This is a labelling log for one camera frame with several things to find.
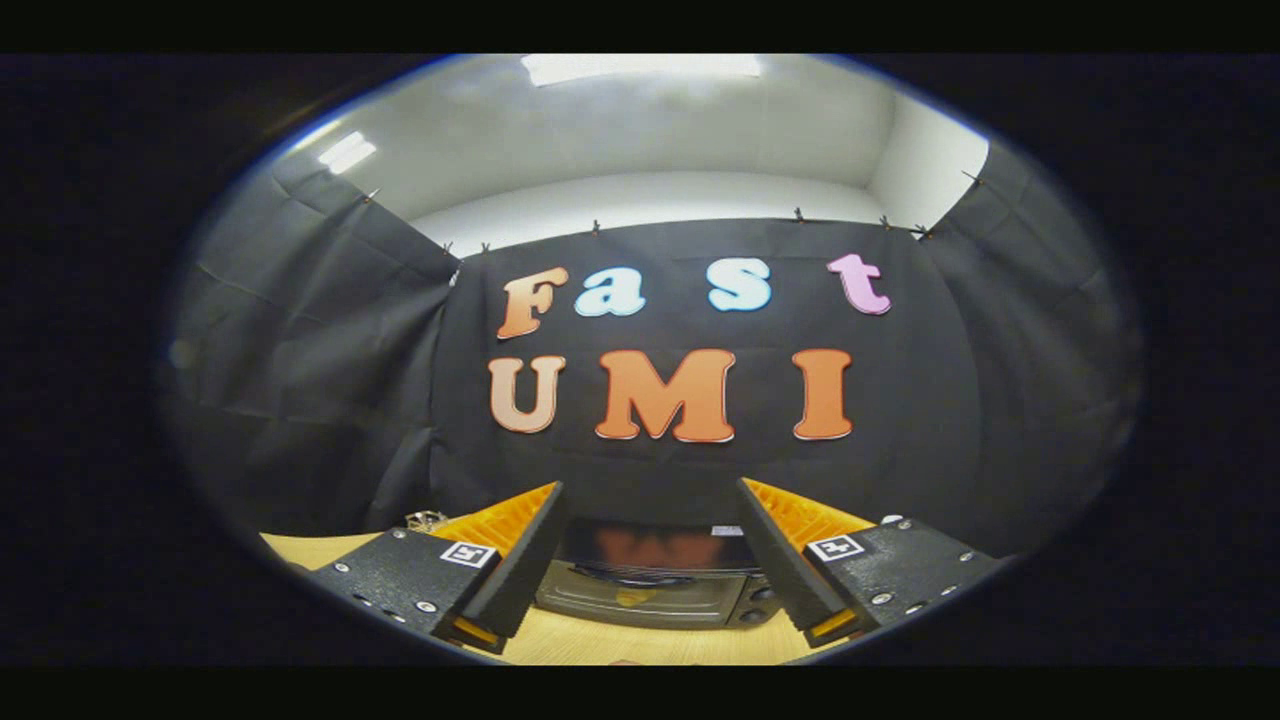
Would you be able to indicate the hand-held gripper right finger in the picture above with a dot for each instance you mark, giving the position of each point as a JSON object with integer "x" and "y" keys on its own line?
{"x": 778, "y": 560}

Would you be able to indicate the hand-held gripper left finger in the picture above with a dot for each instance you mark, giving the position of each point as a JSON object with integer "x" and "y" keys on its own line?
{"x": 520, "y": 560}

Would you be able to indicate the black toaster oven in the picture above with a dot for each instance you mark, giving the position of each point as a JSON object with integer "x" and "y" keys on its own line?
{"x": 650, "y": 600}

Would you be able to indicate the black backdrop cloth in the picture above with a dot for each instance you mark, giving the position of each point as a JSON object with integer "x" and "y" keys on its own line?
{"x": 700, "y": 480}

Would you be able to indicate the small ceiling light panel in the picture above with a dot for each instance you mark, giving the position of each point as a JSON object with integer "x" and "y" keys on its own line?
{"x": 347, "y": 152}

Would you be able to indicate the large ceiling light panel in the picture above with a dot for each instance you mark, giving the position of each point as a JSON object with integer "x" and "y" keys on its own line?
{"x": 640, "y": 68}

